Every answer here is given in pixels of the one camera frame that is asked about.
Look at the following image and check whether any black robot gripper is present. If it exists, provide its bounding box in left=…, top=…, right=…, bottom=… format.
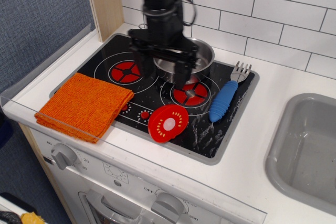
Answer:
left=128, top=11, right=198, bottom=89

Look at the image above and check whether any stainless steel pot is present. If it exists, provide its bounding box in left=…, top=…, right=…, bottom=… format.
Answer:
left=152, top=38, right=214, bottom=84

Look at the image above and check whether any orange napkin cloth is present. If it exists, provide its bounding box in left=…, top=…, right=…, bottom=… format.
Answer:
left=35, top=73, right=134, bottom=144

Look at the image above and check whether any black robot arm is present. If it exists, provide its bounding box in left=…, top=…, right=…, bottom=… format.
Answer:
left=128, top=0, right=198, bottom=89

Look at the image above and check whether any red toy tomato half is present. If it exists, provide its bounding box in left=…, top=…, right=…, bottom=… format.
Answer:
left=148, top=104, right=189, bottom=143

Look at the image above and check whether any black toy stovetop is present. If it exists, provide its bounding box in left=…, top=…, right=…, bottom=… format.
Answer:
left=49, top=33, right=260, bottom=166

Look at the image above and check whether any light wooden side panel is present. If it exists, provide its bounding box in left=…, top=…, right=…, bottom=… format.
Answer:
left=89, top=0, right=124, bottom=42

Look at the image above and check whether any grey left oven knob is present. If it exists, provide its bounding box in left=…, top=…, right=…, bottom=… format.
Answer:
left=51, top=143, right=77, bottom=170

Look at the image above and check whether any grey oven knob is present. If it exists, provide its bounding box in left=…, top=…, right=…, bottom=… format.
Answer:
left=51, top=143, right=77, bottom=170
left=151, top=193, right=185, bottom=223

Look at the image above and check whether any grey right oven knob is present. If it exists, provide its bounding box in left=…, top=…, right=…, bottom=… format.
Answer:
left=151, top=193, right=185, bottom=223

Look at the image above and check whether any white toy oven front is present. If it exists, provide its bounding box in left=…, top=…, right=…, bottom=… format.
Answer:
left=31, top=130, right=266, bottom=223

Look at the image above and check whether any grey sink basin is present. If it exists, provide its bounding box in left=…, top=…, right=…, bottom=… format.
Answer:
left=265, top=93, right=335, bottom=215

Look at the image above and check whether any yellow cloth at corner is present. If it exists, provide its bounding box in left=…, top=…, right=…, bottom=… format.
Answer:
left=20, top=212, right=45, bottom=224

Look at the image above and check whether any blue handled toy fork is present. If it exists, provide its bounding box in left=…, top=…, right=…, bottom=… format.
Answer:
left=209, top=62, right=251, bottom=123

